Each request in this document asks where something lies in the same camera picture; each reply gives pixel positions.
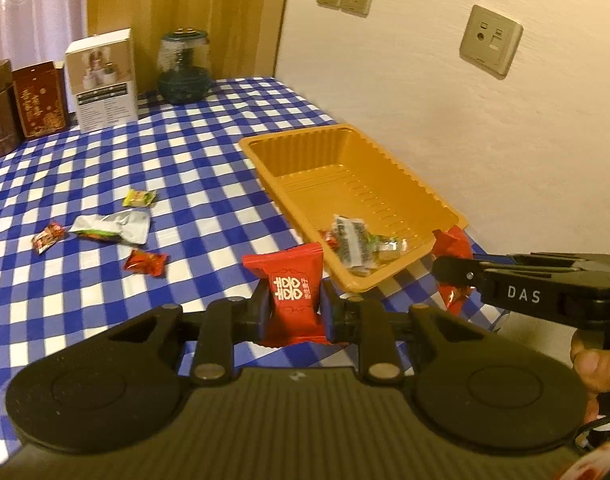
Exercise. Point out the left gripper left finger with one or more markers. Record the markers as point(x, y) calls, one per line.
point(126, 384)

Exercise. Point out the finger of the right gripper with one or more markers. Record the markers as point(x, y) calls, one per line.
point(483, 272)

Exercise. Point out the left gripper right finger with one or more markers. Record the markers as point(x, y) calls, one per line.
point(470, 386)

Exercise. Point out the clear seaweed snack pack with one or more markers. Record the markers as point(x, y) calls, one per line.
point(354, 246)

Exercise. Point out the small red cartoon snack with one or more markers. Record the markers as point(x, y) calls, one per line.
point(149, 263)

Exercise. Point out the red double-happiness candy pack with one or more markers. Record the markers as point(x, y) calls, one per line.
point(294, 277)

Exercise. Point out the red brown candy bar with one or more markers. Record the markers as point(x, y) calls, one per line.
point(48, 237)

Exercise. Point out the silver green snack bag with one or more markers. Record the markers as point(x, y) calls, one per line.
point(129, 226)

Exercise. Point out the yellow green candy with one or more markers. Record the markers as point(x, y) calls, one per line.
point(139, 198)

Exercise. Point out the red snack pack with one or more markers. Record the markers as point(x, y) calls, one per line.
point(452, 253)

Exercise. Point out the brown clear-wrapped candy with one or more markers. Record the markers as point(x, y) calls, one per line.
point(393, 248)

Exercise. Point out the right hand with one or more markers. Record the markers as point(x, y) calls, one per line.
point(592, 366)

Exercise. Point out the blue white checkered tablecloth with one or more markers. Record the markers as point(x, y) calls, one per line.
point(209, 212)

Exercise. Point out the orange plastic tray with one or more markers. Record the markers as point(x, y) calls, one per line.
point(316, 174)

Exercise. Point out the brown metal canister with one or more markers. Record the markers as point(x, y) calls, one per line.
point(10, 127)

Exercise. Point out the red gift box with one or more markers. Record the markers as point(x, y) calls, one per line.
point(40, 92)

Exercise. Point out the dark green glass jar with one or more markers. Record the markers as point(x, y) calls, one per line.
point(183, 66)

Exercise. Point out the white product box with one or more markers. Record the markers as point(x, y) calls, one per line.
point(102, 80)

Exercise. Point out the pink curtain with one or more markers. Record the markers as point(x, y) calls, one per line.
point(34, 31)

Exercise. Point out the wall data socket plate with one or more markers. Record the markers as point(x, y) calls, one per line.
point(490, 41)

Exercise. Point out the wooden wall panel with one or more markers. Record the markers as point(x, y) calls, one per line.
point(243, 34)

